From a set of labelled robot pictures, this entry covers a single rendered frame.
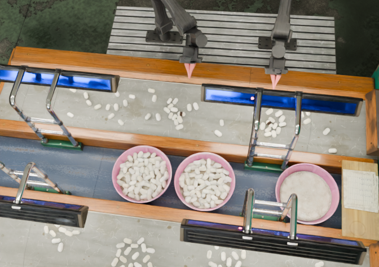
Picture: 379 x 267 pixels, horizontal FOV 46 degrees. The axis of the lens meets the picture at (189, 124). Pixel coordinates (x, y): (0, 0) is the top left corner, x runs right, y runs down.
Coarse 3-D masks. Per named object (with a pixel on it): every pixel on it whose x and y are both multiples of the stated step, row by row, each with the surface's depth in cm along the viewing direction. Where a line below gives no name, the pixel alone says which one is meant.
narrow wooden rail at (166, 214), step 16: (0, 192) 198; (16, 192) 198; (32, 192) 197; (48, 192) 197; (96, 208) 192; (112, 208) 192; (128, 208) 192; (144, 208) 191; (160, 208) 191; (176, 208) 191; (240, 224) 186; (256, 224) 186; (272, 224) 185; (288, 224) 185; (368, 240) 180
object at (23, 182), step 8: (0, 168) 175; (8, 168) 179; (32, 168) 168; (40, 168) 173; (16, 176) 186; (24, 176) 162; (40, 176) 177; (48, 176) 181; (24, 184) 161; (40, 184) 190; (48, 184) 189; (56, 184) 190; (56, 192) 202; (64, 192) 200; (16, 200) 159; (16, 208) 159
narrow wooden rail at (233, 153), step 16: (0, 128) 212; (16, 128) 211; (48, 128) 210; (80, 128) 209; (96, 144) 212; (112, 144) 209; (128, 144) 206; (144, 144) 204; (160, 144) 204; (176, 144) 203; (192, 144) 203; (208, 144) 202; (224, 144) 202; (240, 160) 204; (256, 160) 202; (272, 160) 199; (304, 160) 196; (320, 160) 196; (336, 160) 196; (352, 160) 195; (368, 160) 195
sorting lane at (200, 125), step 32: (0, 96) 222; (32, 96) 221; (64, 96) 220; (96, 96) 219; (128, 96) 218; (160, 96) 217; (192, 96) 216; (96, 128) 212; (128, 128) 211; (160, 128) 210; (192, 128) 209; (224, 128) 208; (288, 128) 206; (320, 128) 205; (352, 128) 204
